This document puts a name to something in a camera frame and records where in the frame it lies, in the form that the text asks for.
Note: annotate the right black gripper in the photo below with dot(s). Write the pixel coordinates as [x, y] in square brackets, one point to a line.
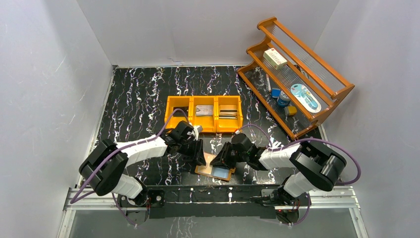
[228, 155]

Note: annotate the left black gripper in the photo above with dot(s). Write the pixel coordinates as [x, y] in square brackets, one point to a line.
[194, 148]

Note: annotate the orange card holder wallet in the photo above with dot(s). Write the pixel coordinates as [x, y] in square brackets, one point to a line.
[222, 173]

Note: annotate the orange patterned credit card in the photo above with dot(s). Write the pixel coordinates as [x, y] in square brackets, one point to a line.
[205, 170]

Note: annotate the silver card stack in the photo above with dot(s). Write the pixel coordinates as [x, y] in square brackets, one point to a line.
[204, 110]

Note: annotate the orange three-compartment bin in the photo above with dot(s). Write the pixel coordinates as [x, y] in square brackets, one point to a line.
[209, 124]

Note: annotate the orange card stack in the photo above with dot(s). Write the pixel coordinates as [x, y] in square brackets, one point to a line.
[228, 111]

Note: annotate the blue packaged cutter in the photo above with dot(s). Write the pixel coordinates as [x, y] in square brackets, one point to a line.
[306, 98]

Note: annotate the orange wooden shelf rack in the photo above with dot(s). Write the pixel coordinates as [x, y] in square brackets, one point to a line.
[305, 67]

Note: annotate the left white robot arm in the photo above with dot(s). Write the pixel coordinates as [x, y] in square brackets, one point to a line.
[103, 170]

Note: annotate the black card in bin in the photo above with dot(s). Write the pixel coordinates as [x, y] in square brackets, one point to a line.
[181, 111]

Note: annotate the silver binder clip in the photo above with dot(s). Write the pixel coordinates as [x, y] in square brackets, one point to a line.
[276, 144]

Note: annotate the yellow grey sharpener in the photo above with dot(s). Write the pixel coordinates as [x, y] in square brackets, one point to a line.
[290, 111]

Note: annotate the blue eraser block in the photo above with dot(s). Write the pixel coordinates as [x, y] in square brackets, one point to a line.
[275, 92]

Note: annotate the white pen marker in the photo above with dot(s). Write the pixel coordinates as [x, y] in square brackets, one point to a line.
[268, 85]

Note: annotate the white red box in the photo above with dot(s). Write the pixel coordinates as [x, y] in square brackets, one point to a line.
[274, 58]

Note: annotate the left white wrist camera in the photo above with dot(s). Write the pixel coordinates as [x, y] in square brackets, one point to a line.
[197, 130]

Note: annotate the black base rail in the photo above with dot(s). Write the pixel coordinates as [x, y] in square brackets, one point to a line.
[254, 200]

